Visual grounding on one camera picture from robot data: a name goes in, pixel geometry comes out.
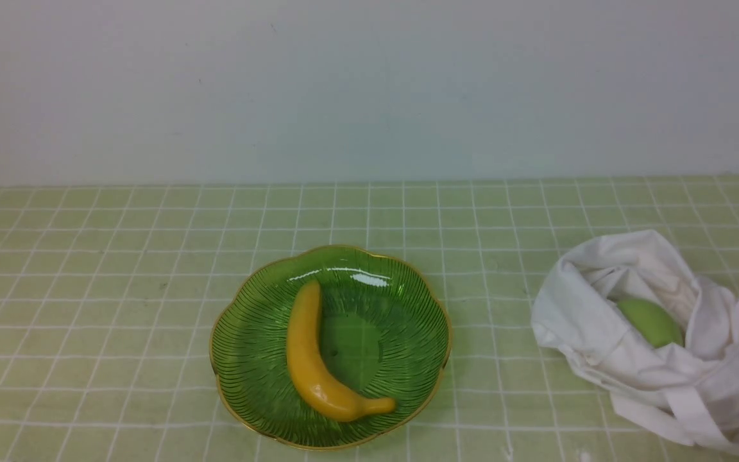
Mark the green pear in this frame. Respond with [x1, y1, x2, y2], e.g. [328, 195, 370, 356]
[616, 296, 685, 348]

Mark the green checkered tablecloth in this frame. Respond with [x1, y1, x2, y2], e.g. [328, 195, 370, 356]
[0, 176, 739, 461]

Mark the yellow banana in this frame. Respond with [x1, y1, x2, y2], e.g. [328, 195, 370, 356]
[285, 280, 396, 423]

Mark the white cloth bag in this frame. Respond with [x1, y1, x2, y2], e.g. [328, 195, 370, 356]
[531, 229, 739, 456]

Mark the green glass plate gold rim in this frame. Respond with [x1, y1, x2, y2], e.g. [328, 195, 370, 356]
[209, 245, 452, 451]

